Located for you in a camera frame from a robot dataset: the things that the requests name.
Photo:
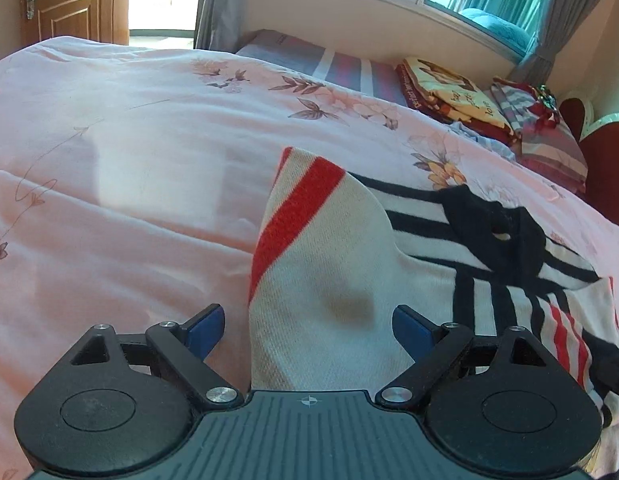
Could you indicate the teal cloth outside window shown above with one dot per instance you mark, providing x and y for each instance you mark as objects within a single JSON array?
[{"x": 504, "y": 25}]

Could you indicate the folded yellow red printed blanket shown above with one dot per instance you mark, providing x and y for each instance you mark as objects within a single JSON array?
[{"x": 454, "y": 95}]

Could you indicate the light blue cloth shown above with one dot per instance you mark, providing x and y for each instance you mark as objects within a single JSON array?
[{"x": 477, "y": 137}]

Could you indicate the red black white striped sweater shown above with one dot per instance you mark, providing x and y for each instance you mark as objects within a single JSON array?
[{"x": 329, "y": 260}]

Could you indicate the brown wooden door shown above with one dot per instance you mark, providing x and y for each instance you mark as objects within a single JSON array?
[{"x": 74, "y": 0}]

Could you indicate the colourful cloth bundle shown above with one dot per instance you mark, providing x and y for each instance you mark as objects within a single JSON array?
[{"x": 544, "y": 102}]

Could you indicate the pink floral quilt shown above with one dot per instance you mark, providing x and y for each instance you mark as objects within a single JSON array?
[{"x": 114, "y": 185}]

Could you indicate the striped bed sheet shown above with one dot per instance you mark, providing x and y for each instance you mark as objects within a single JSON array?
[{"x": 339, "y": 65}]

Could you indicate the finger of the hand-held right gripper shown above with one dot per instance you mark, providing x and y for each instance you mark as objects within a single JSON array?
[{"x": 614, "y": 372}]

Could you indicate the grey curtain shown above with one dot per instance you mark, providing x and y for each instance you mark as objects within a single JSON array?
[
  {"x": 224, "y": 5},
  {"x": 564, "y": 20}
]

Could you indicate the red white-edged headboard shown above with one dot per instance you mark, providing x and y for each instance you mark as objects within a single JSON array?
[{"x": 609, "y": 170}]

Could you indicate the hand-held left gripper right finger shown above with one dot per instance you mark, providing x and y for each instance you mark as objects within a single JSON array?
[{"x": 412, "y": 331}]

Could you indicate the striped pillow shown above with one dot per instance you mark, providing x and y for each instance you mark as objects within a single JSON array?
[{"x": 549, "y": 150}]

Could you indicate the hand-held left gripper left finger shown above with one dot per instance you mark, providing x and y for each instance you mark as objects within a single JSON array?
[{"x": 205, "y": 331}]

